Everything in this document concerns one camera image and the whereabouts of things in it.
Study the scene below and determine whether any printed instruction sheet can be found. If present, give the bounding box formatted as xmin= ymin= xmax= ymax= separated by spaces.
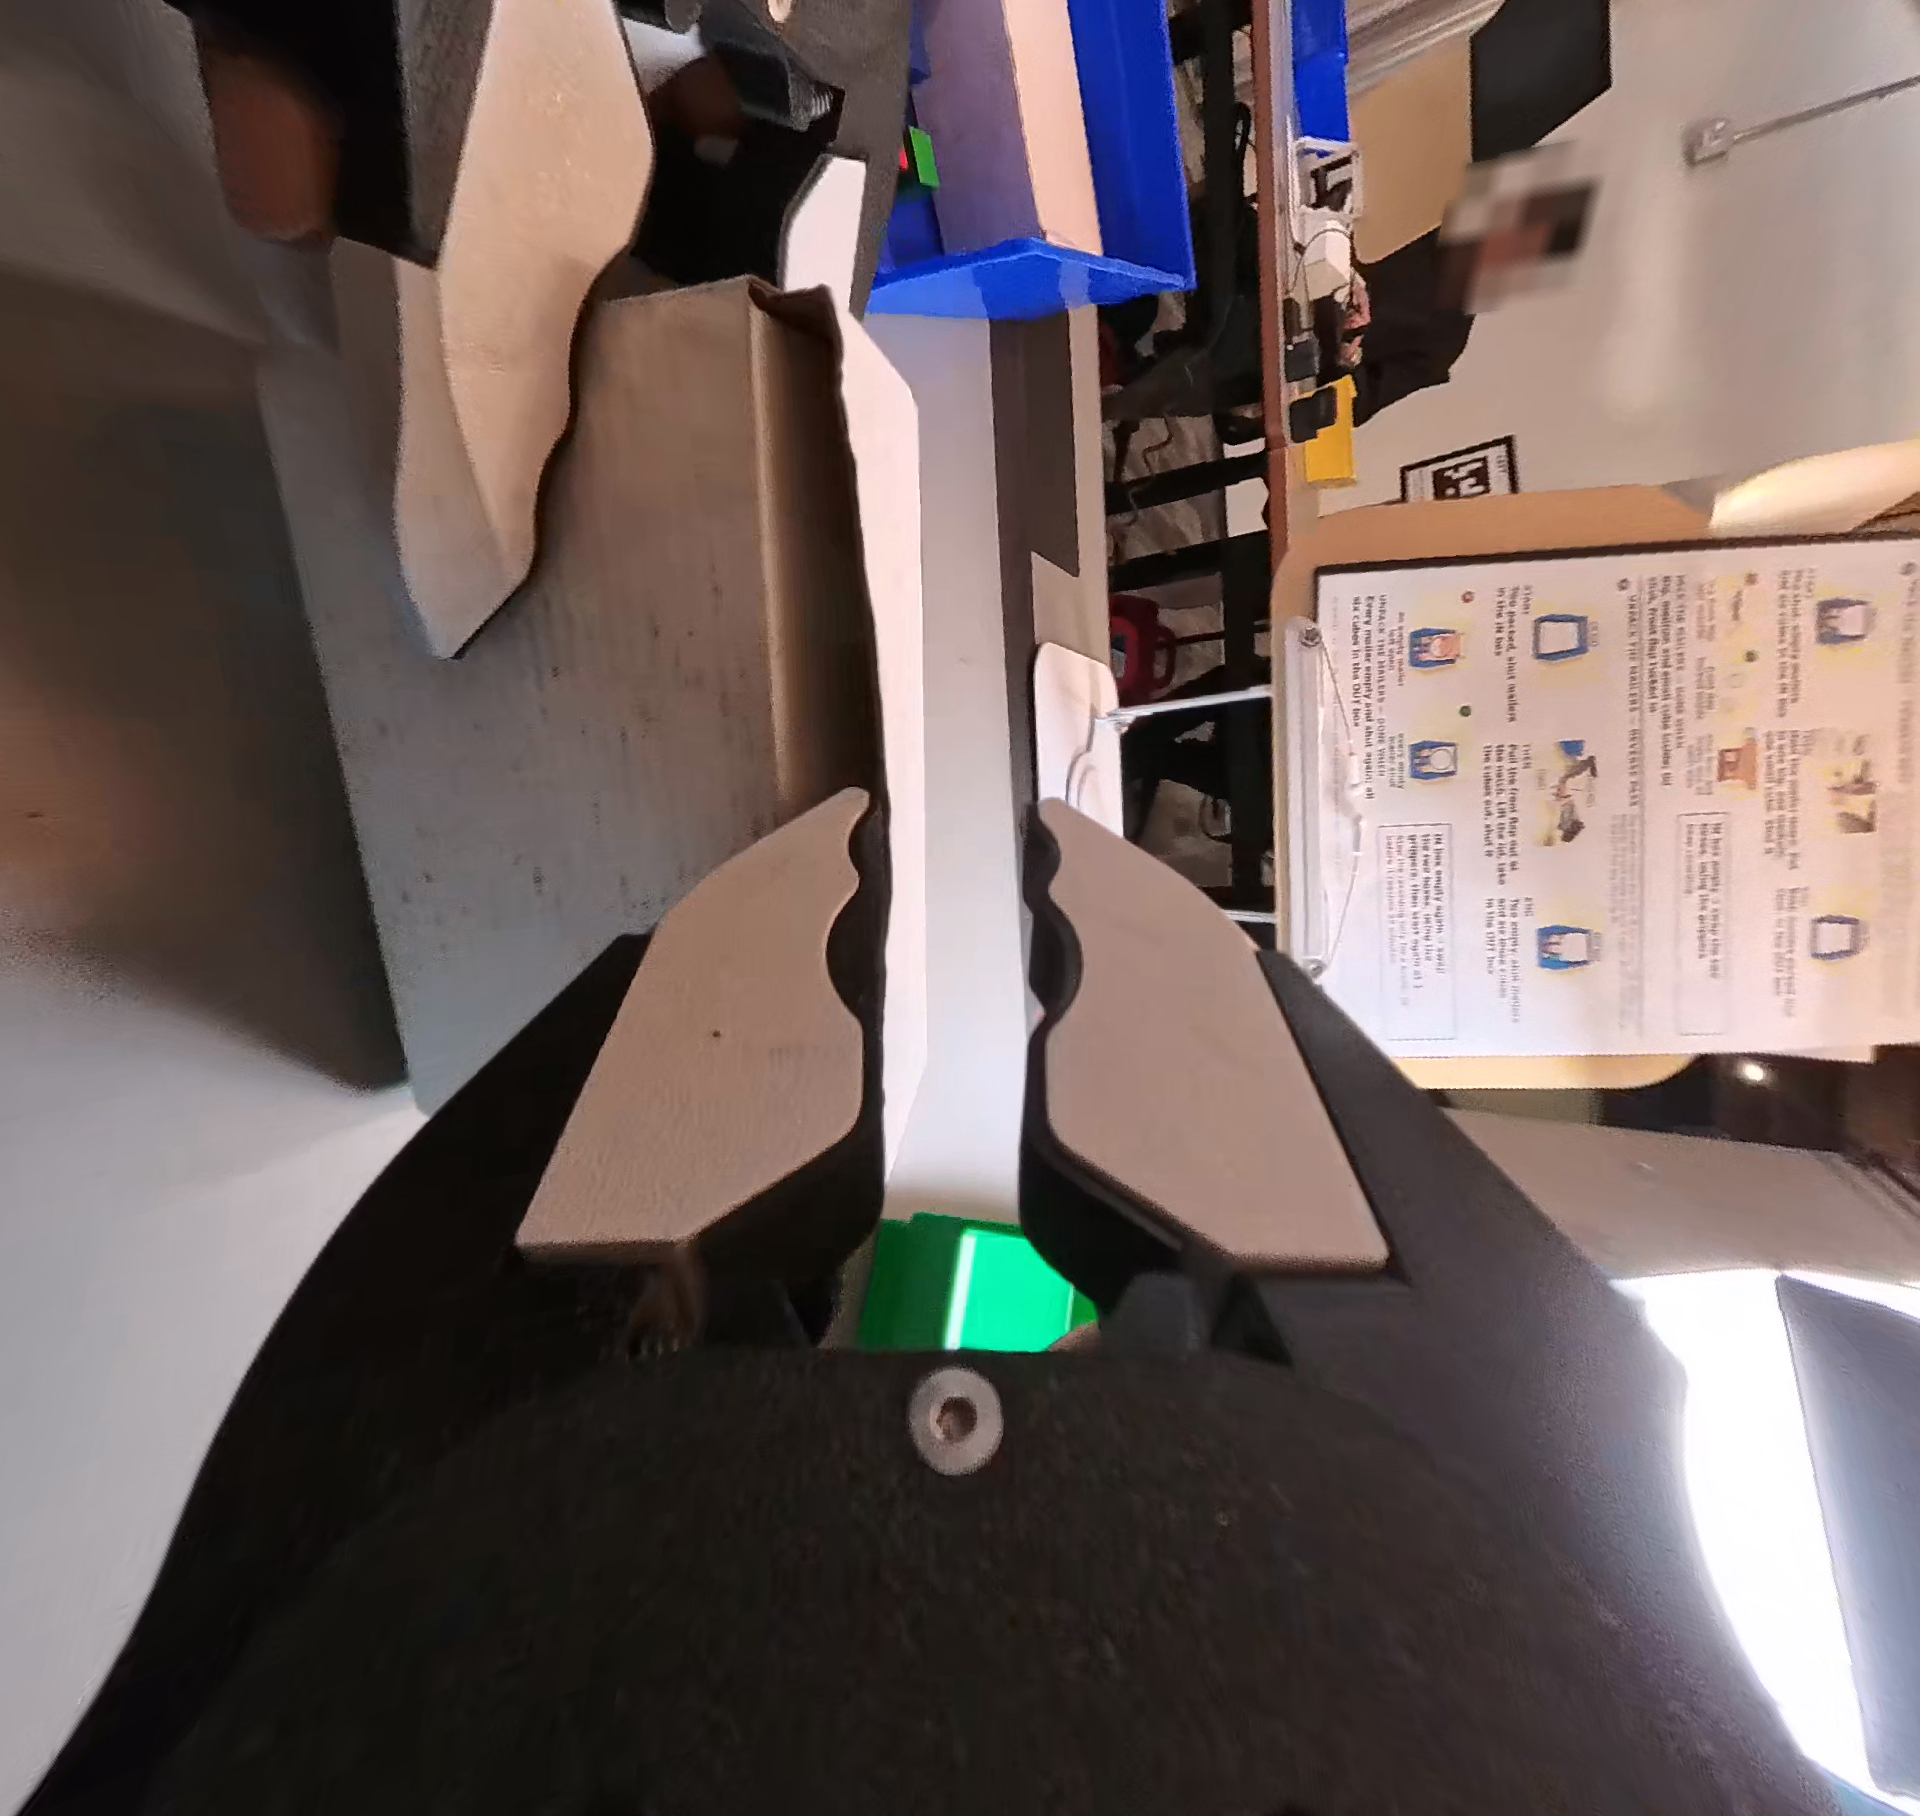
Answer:
xmin=1312 ymin=534 xmax=1920 ymax=1061

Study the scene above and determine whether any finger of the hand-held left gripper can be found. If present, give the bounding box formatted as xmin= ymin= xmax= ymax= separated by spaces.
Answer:
xmin=393 ymin=0 xmax=658 ymax=658
xmin=779 ymin=151 xmax=879 ymax=317

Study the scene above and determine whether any white cardboard mailer box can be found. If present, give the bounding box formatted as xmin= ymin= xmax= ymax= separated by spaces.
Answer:
xmin=915 ymin=0 xmax=1107 ymax=258
xmin=343 ymin=274 xmax=892 ymax=1098

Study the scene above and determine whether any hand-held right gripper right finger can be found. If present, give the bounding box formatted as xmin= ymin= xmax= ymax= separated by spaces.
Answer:
xmin=1021 ymin=795 xmax=1393 ymax=1284

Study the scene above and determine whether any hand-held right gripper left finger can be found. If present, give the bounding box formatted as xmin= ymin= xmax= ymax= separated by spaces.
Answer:
xmin=514 ymin=788 xmax=892 ymax=1270

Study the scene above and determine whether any green plastic bin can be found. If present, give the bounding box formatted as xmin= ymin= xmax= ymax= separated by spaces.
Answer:
xmin=855 ymin=1216 xmax=1105 ymax=1354

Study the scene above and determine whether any person's left hand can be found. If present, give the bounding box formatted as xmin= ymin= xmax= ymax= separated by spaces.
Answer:
xmin=198 ymin=37 xmax=343 ymax=249

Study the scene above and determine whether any black white marker tag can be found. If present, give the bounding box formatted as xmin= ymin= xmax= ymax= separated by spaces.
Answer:
xmin=1400 ymin=435 xmax=1521 ymax=506

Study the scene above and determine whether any wooden background table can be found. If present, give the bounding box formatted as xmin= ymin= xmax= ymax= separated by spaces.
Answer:
xmin=1248 ymin=0 xmax=1478 ymax=559

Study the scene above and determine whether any blue plastic bin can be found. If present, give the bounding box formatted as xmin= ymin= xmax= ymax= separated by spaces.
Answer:
xmin=1290 ymin=0 xmax=1352 ymax=145
xmin=869 ymin=0 xmax=1197 ymax=319

